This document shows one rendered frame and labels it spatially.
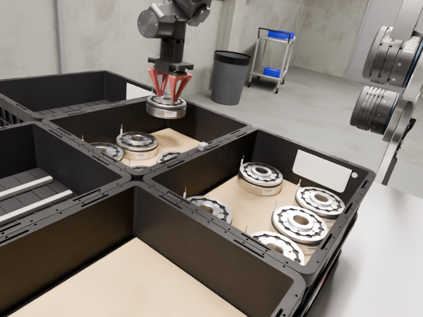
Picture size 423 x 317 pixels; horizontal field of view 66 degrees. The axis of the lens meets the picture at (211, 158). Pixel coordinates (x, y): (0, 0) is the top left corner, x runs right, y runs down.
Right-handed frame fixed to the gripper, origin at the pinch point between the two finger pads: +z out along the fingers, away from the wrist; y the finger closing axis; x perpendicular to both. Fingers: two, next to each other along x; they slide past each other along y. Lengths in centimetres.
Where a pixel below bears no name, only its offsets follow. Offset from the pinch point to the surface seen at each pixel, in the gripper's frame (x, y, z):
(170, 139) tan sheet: 2.7, 0.1, 12.8
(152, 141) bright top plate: -6.9, 2.5, 10.2
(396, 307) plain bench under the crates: 2, 65, 27
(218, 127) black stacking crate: 8.8, 11.6, 6.7
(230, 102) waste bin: 286, -147, 80
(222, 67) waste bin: 275, -159, 38
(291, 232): -14.2, 43.7, 11.1
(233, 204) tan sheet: -10.6, 29.9, 13.9
